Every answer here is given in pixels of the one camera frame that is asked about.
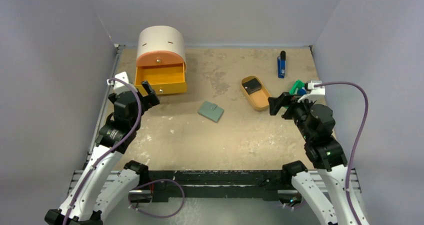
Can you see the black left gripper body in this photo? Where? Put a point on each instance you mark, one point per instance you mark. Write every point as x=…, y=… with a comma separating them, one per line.
x=143, y=101

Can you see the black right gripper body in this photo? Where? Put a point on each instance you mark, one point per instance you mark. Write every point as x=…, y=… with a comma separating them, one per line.
x=284, y=104

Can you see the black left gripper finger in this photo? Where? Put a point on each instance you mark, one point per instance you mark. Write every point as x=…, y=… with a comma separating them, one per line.
x=150, y=101
x=150, y=92

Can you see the green card holder wallet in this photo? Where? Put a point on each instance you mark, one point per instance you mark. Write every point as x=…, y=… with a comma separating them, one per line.
x=211, y=111

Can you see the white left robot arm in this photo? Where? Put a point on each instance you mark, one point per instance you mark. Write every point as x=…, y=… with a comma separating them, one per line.
x=89, y=203

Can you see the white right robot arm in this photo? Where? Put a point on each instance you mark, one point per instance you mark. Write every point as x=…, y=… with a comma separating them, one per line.
x=315, y=122

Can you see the orange oval tray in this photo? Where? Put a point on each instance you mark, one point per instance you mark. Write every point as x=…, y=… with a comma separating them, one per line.
x=259, y=99

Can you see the yellow open drawer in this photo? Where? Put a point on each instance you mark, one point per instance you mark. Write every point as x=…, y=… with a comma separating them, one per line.
x=163, y=79

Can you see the green bin with pens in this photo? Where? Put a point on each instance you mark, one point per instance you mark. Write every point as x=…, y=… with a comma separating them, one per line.
x=298, y=88

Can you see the white orange drawer cabinet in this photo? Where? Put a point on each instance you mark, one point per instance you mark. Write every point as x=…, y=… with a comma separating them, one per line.
x=160, y=45

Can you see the blue stapler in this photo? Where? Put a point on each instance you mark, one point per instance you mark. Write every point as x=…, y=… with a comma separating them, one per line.
x=281, y=65

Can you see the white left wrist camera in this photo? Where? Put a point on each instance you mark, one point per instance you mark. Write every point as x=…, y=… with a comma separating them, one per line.
x=120, y=86

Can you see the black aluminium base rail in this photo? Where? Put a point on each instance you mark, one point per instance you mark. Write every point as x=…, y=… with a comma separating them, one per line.
x=269, y=185

